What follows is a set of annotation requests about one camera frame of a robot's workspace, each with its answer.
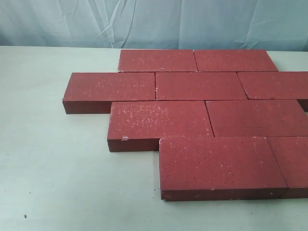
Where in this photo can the rear right base brick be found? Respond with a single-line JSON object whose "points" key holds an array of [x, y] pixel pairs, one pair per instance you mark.
{"points": [[234, 61]]}

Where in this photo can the red brick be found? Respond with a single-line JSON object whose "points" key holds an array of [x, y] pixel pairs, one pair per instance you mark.
{"points": [[291, 154], [222, 168], [205, 86], [93, 93], [139, 126]]}

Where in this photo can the white backdrop cloth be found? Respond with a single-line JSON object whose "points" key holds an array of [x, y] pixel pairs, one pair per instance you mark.
{"points": [[273, 25]]}

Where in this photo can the rear left base brick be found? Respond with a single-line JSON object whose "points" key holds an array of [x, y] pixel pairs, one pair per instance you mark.
{"points": [[157, 61]]}

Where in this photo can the base brick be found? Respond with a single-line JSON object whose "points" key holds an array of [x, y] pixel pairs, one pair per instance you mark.
{"points": [[234, 61], [157, 61], [257, 118], [276, 86]]}

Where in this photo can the centre lower base brick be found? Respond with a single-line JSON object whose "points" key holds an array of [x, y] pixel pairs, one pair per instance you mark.
{"points": [[257, 118]]}

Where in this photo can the right middle base brick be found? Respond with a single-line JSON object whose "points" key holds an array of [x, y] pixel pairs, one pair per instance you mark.
{"points": [[276, 86]]}

